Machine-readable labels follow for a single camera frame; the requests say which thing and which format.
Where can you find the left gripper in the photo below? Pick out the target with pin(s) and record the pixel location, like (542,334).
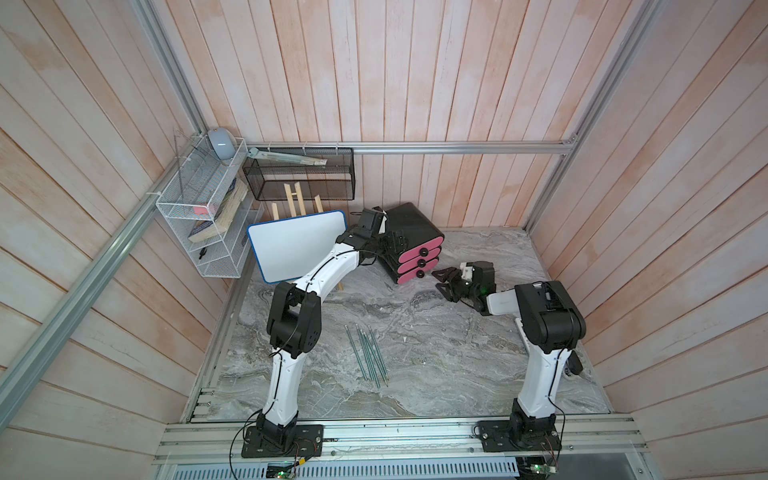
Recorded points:
(392,247)

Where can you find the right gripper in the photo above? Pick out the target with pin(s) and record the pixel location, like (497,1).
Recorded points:
(451,272)

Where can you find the black drawer cabinet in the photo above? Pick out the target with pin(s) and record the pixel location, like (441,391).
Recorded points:
(419,230)

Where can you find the pink bottom drawer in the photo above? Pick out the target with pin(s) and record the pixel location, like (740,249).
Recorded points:
(420,270)

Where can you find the green pencil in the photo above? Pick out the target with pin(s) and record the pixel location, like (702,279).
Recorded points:
(375,357)
(370,360)
(356,353)
(366,355)
(372,334)

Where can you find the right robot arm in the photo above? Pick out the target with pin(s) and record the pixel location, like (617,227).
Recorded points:
(550,322)

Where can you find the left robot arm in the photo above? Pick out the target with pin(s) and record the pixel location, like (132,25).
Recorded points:
(294,323)

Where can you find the white calculator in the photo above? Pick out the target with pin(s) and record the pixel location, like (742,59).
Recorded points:
(526,343)

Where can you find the grey stapler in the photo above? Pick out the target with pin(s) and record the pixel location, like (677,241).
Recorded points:
(574,366)

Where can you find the book on shelf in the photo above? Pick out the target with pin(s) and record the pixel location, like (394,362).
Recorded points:
(204,230)

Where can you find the green white ruler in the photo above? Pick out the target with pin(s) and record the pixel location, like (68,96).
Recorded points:
(278,157)

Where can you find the grey round speaker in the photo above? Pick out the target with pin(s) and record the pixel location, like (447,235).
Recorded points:
(223,143)

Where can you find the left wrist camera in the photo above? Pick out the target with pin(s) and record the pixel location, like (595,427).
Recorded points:
(371,223)

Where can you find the white board blue frame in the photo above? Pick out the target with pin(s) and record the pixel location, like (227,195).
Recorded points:
(288,249)

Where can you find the black mesh wall basket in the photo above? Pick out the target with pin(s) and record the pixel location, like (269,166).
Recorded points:
(336,181)

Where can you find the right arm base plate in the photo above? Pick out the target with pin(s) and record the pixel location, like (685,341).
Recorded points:
(507,436)

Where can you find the white wire wall shelf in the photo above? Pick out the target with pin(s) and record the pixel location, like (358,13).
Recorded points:
(200,178)

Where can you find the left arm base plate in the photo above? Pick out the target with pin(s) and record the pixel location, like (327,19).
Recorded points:
(271,441)

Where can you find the aluminium mounting rail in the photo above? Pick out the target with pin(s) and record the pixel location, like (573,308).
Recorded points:
(595,446)

